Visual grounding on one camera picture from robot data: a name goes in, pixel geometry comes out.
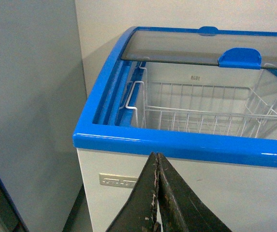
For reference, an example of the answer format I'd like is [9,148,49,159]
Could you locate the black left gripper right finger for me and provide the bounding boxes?
[157,153,231,232]

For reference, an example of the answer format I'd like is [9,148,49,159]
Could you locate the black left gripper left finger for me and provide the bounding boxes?
[107,152,161,232]

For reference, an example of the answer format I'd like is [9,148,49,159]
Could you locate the silver brand badge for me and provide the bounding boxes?
[99,173,138,189]

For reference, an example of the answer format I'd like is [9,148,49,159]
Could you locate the white blue chest freezer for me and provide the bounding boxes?
[73,27,277,232]

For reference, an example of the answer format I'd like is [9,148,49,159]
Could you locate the glass sliding lid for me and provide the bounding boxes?
[121,28,277,69]

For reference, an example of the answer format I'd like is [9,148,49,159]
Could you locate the white wire basket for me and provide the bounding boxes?
[118,62,277,140]

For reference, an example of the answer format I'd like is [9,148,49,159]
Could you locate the blue front lid handle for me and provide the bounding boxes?
[218,47,262,70]

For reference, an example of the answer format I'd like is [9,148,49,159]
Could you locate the blue lid handle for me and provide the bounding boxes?
[197,26,219,36]
[218,47,262,70]

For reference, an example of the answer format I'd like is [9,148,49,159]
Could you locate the blue rear lid handle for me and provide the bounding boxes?
[197,26,219,36]

